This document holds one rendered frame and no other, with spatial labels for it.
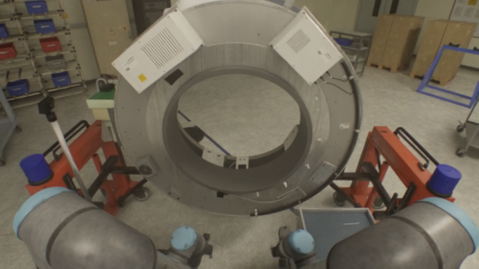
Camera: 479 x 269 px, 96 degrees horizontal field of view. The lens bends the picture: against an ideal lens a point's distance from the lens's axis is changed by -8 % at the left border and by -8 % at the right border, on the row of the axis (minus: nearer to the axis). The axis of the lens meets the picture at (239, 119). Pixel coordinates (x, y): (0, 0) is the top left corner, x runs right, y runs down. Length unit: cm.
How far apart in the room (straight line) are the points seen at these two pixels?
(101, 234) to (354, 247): 42
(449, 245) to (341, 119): 95
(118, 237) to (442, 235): 54
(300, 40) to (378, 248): 78
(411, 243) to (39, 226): 61
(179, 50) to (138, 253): 75
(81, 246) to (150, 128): 102
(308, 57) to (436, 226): 75
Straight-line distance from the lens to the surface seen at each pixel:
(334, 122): 136
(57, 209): 52
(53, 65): 541
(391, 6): 1018
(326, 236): 156
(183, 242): 99
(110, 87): 164
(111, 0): 557
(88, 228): 47
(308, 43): 103
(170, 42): 101
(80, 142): 194
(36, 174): 165
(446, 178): 156
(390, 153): 190
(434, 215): 54
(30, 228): 55
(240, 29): 111
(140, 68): 108
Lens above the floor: 189
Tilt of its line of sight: 30 degrees down
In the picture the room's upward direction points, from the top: straight up
